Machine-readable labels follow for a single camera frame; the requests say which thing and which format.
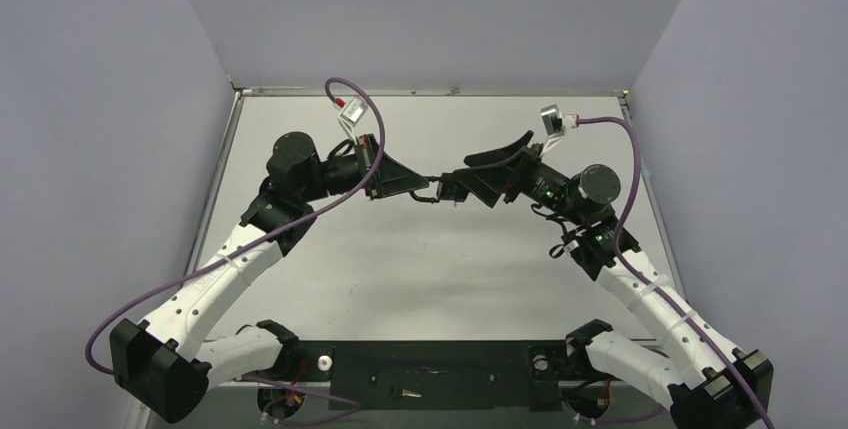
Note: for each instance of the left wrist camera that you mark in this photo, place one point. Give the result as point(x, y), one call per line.
point(350, 113)

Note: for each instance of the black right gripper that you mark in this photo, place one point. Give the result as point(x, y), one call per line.
point(520, 174)

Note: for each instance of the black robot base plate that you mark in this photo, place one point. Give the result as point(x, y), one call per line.
point(437, 375)

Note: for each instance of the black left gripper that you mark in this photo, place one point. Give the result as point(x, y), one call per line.
point(391, 178)

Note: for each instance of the aluminium table edge rail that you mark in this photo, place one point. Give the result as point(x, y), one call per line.
point(293, 91)

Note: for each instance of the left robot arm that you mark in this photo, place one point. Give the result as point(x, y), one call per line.
point(165, 360)

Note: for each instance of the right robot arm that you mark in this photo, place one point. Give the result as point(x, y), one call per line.
point(700, 377)

